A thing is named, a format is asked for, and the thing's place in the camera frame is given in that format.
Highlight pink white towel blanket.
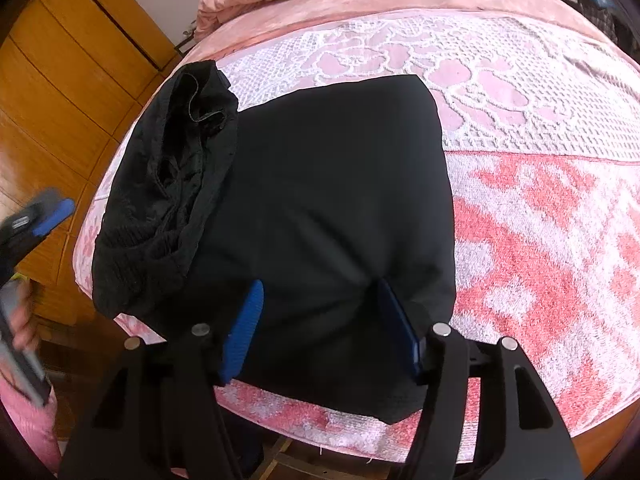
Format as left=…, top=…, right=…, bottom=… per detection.
left=72, top=7, right=640, bottom=466

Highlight wooden wardrobe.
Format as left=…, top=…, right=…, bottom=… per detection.
left=0, top=0, right=177, bottom=328

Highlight plaid cloth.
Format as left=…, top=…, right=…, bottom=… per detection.
left=582, top=2, right=626, bottom=43

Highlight person's left hand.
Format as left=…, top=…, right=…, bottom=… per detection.
left=11, top=281, right=42, bottom=352

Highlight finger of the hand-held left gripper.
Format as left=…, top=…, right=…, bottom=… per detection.
left=15, top=187, right=76, bottom=237

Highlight dark nightstand with white items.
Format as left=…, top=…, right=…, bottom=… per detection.
left=174, top=15, right=201, bottom=56

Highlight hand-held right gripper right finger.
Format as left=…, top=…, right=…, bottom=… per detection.
left=377, top=279, right=583, bottom=480

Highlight wooden bed frame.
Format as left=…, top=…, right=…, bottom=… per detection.
left=570, top=405, right=640, bottom=468

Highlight black pants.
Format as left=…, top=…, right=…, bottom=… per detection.
left=92, top=60, right=457, bottom=424

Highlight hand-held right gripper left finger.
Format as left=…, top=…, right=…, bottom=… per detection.
left=59, top=279, right=265, bottom=480

